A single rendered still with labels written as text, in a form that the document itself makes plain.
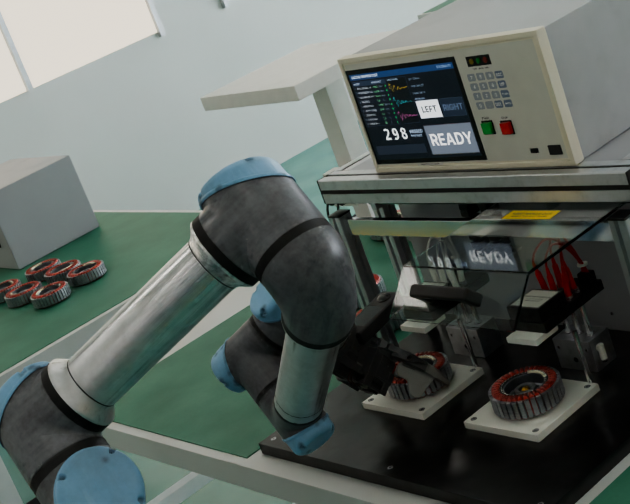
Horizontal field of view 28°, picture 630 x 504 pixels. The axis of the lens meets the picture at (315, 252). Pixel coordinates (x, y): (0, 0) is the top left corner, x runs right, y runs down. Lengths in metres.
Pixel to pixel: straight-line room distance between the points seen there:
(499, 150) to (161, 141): 5.20
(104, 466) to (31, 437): 0.11
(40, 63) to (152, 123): 0.73
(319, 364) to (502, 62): 0.52
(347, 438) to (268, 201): 0.61
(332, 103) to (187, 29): 4.15
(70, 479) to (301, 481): 0.51
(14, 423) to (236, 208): 0.42
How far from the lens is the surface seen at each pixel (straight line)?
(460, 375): 2.10
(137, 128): 6.96
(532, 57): 1.81
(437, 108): 1.97
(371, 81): 2.06
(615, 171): 1.76
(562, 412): 1.89
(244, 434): 2.27
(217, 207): 1.59
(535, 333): 1.92
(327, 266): 1.54
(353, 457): 2.00
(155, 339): 1.64
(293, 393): 1.77
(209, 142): 7.20
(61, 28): 6.79
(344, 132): 3.09
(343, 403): 2.18
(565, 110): 1.82
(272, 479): 2.10
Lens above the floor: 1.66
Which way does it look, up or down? 17 degrees down
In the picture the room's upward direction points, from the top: 21 degrees counter-clockwise
